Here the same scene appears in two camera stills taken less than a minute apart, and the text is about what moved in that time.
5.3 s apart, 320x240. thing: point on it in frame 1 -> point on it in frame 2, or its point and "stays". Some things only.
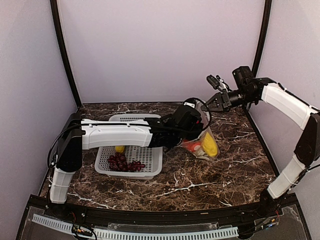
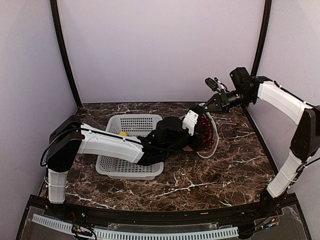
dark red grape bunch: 118,161 -> 208,142
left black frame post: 54,4 stays
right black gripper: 223,101 stays
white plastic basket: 152,157 stays
